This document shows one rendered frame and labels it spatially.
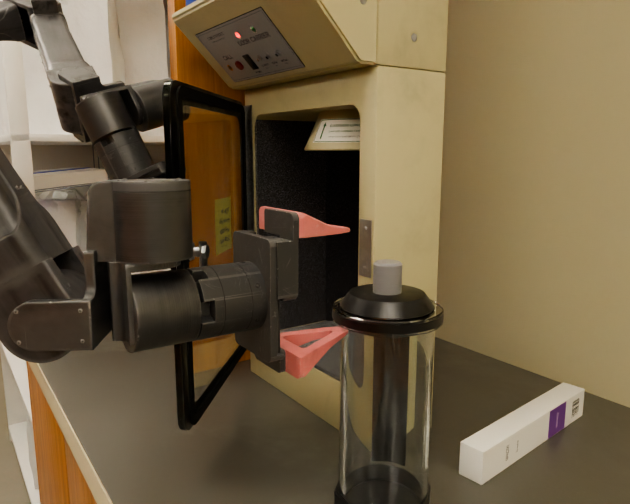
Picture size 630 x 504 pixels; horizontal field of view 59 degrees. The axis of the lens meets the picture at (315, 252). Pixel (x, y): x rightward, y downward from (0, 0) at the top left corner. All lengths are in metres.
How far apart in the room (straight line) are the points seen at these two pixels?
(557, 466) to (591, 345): 0.30
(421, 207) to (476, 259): 0.43
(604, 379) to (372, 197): 0.53
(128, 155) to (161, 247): 0.32
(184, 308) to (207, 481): 0.33
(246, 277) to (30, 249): 0.15
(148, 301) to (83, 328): 0.05
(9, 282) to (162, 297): 0.10
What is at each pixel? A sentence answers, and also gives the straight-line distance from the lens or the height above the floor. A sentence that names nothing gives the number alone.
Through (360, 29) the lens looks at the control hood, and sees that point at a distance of 0.65.
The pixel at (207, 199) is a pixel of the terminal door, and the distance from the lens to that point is 0.72.
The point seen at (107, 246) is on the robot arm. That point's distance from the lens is 0.42.
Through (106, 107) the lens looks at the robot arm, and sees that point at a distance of 0.73.
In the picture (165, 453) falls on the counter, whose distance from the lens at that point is 0.77.
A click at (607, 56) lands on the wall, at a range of 0.99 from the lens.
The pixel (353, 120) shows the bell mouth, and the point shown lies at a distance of 0.75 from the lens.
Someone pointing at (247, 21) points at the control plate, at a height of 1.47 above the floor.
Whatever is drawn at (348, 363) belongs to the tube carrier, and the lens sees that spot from 0.54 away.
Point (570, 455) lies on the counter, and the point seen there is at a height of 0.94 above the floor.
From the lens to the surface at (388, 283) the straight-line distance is 0.53.
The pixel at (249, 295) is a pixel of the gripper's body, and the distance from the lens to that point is 0.44.
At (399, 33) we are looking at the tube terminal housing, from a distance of 0.68.
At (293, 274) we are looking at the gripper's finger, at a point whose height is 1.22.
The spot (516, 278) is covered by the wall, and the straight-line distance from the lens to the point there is 1.07.
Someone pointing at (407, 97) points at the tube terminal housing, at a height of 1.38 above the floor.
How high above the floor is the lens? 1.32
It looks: 10 degrees down
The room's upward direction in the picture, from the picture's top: straight up
